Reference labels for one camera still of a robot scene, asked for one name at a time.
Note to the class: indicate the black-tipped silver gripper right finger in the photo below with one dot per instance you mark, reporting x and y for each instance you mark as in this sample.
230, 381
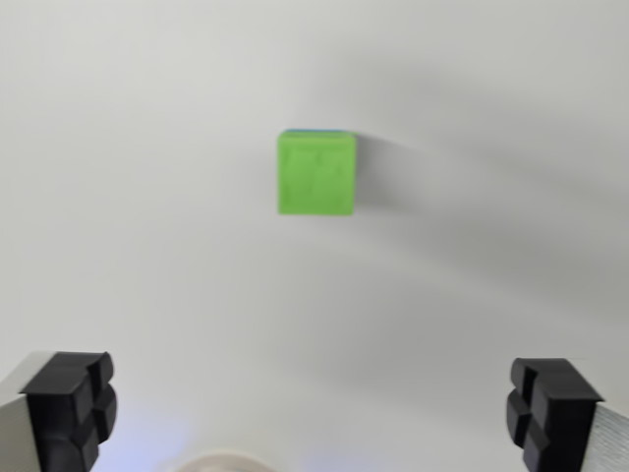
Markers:
560, 418

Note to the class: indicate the black-tipped silver gripper left finger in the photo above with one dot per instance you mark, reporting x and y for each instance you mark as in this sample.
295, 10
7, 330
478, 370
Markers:
54, 418

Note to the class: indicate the green embossed cube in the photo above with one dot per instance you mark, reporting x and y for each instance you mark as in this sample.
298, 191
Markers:
317, 177

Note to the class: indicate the blue embossed cube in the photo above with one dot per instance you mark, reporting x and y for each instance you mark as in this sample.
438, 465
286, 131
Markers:
319, 130

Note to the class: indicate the white round object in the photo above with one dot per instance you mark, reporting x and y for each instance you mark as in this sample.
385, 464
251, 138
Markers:
223, 462

